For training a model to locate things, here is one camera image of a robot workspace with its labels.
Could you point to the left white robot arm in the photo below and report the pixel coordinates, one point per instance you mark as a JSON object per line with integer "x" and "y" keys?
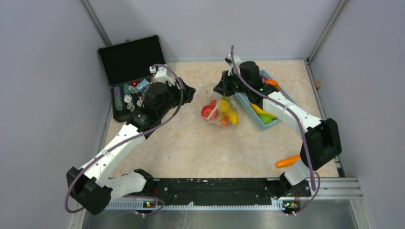
{"x": 90, "y": 185}

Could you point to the orange toy pumpkin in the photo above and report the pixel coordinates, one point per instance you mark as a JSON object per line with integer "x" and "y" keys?
{"x": 273, "y": 83}

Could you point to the black poker chip case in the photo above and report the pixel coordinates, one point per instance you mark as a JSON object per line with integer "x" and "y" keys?
{"x": 129, "y": 62}

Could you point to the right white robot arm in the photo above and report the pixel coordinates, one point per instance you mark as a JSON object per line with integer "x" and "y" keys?
{"x": 320, "y": 137}

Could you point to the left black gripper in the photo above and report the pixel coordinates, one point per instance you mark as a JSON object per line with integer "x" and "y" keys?
{"x": 188, "y": 92}

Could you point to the yellow toy banana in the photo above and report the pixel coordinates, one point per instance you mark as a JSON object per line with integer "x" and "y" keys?
{"x": 260, "y": 111}

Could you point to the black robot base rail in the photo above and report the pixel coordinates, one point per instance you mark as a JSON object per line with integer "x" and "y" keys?
{"x": 222, "y": 191}

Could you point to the blue perforated plastic basket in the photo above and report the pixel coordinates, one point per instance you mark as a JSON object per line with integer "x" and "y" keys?
{"x": 244, "y": 102}

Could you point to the green toy lime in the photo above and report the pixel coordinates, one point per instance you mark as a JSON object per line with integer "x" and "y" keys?
{"x": 266, "y": 118}

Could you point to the clear dotted zip bag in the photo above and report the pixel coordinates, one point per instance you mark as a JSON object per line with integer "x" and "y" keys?
{"x": 206, "y": 96}

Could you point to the yellow toy lemon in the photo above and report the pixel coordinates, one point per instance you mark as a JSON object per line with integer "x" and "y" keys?
{"x": 224, "y": 106}

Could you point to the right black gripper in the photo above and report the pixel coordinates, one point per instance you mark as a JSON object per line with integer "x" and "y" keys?
{"x": 222, "y": 88}

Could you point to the orange toy carrot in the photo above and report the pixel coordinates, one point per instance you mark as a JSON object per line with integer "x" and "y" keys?
{"x": 288, "y": 161}

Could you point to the red toy apple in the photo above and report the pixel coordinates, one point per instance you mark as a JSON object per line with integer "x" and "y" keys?
{"x": 209, "y": 112}

